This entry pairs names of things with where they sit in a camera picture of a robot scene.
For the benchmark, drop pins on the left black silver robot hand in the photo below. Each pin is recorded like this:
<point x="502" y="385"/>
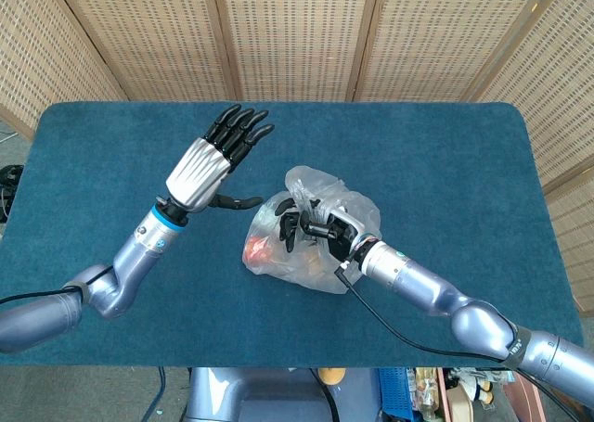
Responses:
<point x="199" y="171"/>

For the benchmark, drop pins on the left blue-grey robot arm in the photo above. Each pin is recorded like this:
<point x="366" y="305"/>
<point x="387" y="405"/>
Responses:
<point x="120" y="273"/>

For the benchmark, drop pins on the clear plastic bag with food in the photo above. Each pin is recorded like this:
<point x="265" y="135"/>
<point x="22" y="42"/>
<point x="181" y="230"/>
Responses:
<point x="301" y="264"/>

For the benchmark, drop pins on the blue carpet table mat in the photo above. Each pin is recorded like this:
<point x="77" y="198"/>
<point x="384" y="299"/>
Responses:
<point x="417" y="162"/>

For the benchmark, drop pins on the pink storage box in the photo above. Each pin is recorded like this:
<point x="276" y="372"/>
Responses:
<point x="520" y="399"/>

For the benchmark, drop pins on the white plush toy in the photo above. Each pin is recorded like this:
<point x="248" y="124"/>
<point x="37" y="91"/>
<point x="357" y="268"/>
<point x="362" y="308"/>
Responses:
<point x="471" y="382"/>

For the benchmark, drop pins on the black device on floor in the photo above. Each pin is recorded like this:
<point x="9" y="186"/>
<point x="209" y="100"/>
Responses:
<point x="10" y="175"/>

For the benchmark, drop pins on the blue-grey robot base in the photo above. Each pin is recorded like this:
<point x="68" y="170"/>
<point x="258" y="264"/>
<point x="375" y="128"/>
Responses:
<point x="260" y="399"/>

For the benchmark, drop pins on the bamboo folding screen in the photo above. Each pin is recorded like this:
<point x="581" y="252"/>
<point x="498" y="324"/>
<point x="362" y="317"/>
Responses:
<point x="297" y="37"/>

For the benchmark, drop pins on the clear plastic bottle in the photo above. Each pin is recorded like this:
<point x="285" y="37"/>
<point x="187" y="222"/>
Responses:
<point x="426" y="394"/>

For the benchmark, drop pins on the red fruit inside bag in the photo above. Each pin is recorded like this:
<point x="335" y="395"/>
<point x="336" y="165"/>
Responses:
<point x="257" y="251"/>

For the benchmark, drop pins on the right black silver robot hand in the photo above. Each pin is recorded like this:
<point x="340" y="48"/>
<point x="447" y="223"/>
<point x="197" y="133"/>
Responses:
<point x="339" y="232"/>

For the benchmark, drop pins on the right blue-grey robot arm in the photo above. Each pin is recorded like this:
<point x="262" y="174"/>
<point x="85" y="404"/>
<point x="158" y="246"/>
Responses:
<point x="441" y="292"/>

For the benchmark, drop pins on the blue plastic crate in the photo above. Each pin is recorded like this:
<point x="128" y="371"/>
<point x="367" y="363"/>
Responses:
<point x="394" y="394"/>

